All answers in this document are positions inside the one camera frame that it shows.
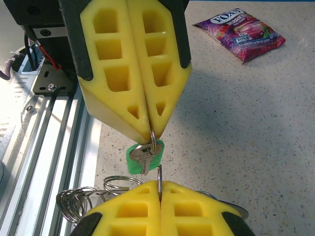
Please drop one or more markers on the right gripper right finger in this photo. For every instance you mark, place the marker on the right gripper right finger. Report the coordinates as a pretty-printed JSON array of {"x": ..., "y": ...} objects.
[{"x": 192, "y": 216}]

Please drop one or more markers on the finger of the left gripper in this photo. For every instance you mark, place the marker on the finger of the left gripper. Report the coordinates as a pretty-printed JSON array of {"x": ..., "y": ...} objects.
[
  {"x": 98, "y": 98},
  {"x": 172, "y": 81}
]

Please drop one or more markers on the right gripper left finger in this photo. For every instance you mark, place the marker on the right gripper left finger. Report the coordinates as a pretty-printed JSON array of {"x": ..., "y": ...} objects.
[{"x": 133, "y": 216}]

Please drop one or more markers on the green key tag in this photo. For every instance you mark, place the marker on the green key tag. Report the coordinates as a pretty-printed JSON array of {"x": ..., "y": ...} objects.
[{"x": 133, "y": 168}]

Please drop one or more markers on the silver key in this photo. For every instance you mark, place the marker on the silver key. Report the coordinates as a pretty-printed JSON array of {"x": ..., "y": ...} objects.
[{"x": 141, "y": 157}]

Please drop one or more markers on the purple candy bag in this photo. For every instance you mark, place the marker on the purple candy bag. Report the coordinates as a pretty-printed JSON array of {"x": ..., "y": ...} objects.
[{"x": 243, "y": 37}]

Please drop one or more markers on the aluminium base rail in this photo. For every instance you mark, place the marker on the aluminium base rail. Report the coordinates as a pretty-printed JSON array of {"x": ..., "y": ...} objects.
[{"x": 49, "y": 147}]

